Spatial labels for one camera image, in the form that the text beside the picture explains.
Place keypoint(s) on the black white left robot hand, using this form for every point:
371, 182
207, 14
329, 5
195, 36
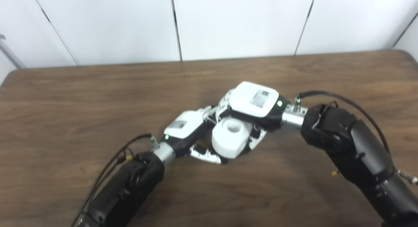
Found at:
183, 124

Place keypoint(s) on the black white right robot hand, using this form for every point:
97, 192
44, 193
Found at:
254, 101

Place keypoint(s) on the round white cylinder piece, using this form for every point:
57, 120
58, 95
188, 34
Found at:
228, 142

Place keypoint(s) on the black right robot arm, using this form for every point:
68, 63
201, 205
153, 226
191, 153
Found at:
356, 148

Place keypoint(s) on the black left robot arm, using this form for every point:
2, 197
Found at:
127, 187

